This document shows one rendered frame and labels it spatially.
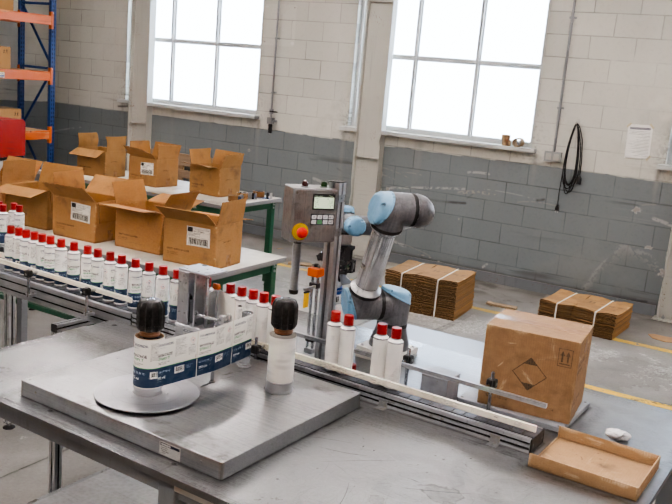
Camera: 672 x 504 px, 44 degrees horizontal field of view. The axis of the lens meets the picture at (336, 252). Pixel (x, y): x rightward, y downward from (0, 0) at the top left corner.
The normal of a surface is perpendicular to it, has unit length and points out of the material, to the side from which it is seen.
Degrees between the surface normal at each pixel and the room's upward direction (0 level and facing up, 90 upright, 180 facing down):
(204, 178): 89
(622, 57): 90
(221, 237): 91
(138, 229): 90
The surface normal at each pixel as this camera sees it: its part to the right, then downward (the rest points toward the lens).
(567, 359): -0.43, 0.14
